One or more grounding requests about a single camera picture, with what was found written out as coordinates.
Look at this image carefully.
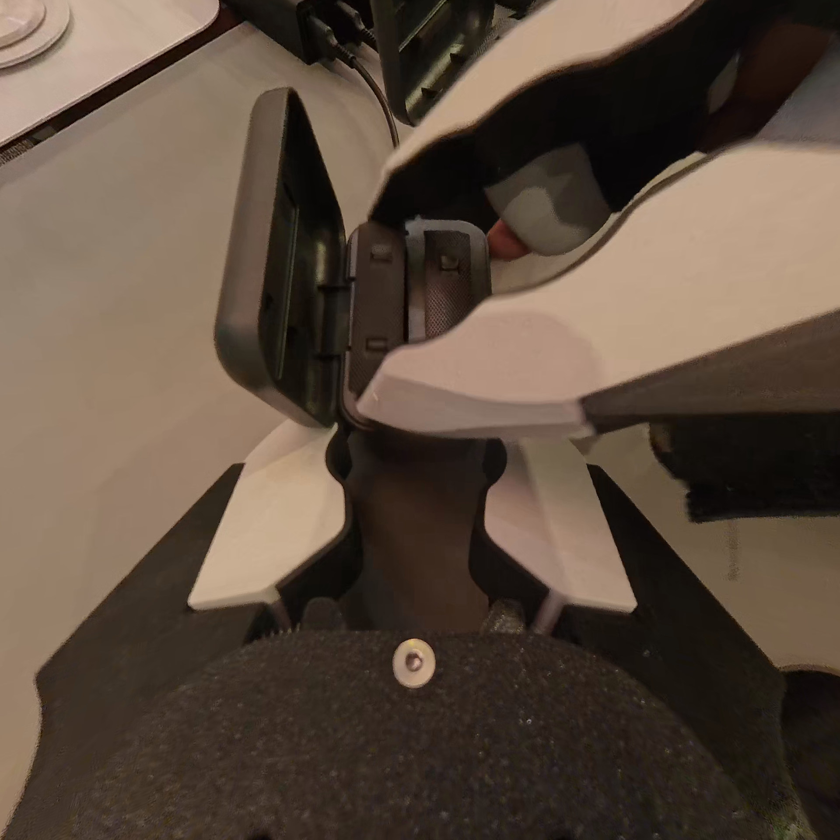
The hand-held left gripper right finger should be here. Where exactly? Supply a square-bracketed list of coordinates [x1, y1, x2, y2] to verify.
[486, 438, 637, 614]

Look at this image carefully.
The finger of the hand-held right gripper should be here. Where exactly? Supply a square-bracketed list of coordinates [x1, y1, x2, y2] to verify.
[366, 0, 750, 232]
[354, 140, 840, 442]

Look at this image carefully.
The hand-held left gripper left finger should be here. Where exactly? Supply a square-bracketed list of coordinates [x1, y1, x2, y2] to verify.
[188, 420, 358, 611]

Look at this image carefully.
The dark grey battery charging case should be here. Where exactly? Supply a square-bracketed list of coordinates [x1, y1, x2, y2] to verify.
[373, 0, 501, 127]
[214, 87, 493, 621]

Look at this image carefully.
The person's right hand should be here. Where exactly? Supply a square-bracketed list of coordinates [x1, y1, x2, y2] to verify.
[486, 26, 828, 260]

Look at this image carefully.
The dark grey multiport power adapter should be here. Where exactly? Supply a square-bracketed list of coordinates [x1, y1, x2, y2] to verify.
[226, 0, 378, 67]

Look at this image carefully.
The white table mat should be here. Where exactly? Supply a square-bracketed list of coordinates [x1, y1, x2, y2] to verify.
[0, 0, 222, 151]

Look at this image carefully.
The black charging cable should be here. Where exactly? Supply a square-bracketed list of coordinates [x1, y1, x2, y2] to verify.
[315, 13, 403, 151]
[331, 0, 376, 50]

